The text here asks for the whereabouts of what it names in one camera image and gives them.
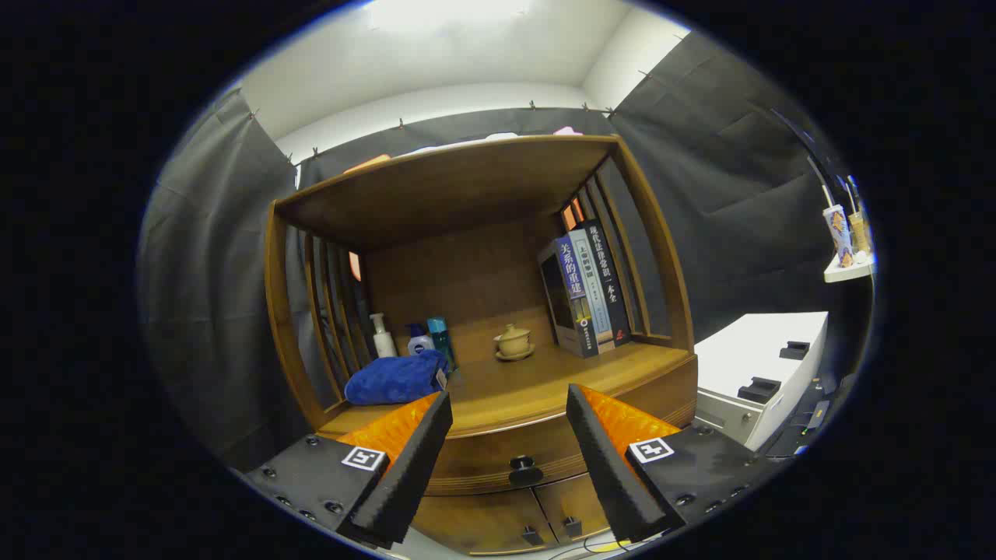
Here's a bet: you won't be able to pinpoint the wooden drawer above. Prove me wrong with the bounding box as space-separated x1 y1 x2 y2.
424 358 699 496

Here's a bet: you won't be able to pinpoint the patterned cup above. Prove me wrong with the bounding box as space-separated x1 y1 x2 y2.
822 204 855 268

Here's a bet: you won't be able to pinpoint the black-spine book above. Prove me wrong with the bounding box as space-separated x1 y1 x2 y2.
580 219 633 348

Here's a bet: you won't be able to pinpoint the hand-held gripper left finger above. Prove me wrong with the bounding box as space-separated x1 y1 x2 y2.
241 390 454 550

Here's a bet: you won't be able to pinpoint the wooden cabinet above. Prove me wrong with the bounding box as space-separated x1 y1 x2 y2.
263 134 700 557

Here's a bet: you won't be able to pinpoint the white pump bottle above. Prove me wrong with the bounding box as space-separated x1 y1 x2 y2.
369 313 398 359

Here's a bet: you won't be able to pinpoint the wooden countertop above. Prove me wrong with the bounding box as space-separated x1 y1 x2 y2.
317 341 696 438

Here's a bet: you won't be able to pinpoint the black electronic device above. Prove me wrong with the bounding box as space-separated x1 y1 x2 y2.
766 373 857 460

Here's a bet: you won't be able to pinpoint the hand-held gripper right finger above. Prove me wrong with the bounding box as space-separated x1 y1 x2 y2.
566 383 787 543

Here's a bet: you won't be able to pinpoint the beige lidded teacup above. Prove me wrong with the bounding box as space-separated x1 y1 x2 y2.
493 324 536 362

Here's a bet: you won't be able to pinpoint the thick blue-spine book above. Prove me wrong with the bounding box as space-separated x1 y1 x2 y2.
538 237 600 359

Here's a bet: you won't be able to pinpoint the black floor cables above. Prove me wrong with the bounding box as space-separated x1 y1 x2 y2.
549 535 643 558

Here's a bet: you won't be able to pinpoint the teal bottle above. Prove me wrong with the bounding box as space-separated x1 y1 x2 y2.
426 317 456 370

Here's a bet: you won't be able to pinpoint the blue folded towel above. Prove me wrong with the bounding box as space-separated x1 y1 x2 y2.
345 350 448 406

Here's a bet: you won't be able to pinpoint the wooden cabinet door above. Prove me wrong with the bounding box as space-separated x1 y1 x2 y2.
533 473 615 543
411 488 557 555

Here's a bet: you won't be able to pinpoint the black drawer knob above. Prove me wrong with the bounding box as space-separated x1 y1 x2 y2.
509 456 544 488

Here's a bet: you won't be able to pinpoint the pale-spine book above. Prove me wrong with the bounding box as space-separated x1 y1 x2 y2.
568 228 615 355

